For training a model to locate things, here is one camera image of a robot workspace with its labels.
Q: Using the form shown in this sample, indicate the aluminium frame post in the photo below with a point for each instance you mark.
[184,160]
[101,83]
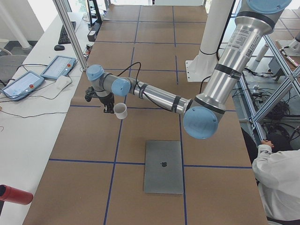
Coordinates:
[62,11]

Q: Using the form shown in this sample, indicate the person in white coat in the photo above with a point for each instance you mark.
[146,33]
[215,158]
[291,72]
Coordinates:
[277,169]

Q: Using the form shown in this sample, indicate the white ceramic mug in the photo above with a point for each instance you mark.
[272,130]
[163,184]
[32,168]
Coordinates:
[120,110]

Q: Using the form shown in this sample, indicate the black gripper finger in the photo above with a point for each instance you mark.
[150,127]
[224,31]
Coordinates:
[110,109]
[106,109]

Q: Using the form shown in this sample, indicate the black keyboard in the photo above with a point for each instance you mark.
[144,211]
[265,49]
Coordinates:
[63,38]

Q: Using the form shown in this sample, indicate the black electronics box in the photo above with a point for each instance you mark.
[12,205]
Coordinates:
[92,35]

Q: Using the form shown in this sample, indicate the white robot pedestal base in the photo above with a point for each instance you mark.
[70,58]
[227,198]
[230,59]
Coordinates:
[204,63]

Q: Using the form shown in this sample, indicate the blue teach pendant far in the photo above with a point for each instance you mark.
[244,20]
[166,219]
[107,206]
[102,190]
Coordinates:
[59,66]

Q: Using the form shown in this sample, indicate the blue teach pendant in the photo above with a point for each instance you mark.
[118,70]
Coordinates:
[59,66]
[22,86]

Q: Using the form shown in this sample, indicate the blue teach pendant near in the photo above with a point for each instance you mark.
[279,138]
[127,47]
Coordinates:
[22,86]

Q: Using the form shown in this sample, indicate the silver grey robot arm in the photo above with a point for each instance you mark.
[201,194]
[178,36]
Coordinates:
[201,115]

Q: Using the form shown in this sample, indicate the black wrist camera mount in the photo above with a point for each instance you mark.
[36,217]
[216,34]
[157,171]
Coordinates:
[90,94]

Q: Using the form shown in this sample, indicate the red cylindrical bottle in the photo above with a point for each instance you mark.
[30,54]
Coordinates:
[14,195]

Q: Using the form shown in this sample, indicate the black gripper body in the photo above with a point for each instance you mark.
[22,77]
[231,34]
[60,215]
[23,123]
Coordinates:
[105,100]

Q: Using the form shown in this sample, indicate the black computer mouse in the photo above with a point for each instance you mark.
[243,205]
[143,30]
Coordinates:
[59,48]

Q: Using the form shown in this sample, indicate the silver closed laptop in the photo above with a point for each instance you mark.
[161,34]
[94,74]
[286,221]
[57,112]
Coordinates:
[163,167]

